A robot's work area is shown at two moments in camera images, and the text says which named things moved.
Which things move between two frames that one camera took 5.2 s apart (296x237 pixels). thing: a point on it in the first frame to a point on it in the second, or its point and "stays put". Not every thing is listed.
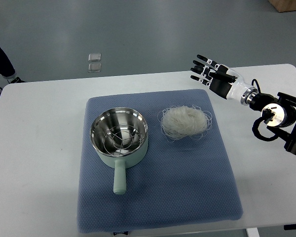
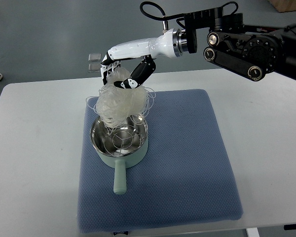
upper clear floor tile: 94,57 stays put
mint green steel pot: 119,137 stays put
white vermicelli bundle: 179,122 to 122,108
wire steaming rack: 123,140 stays put
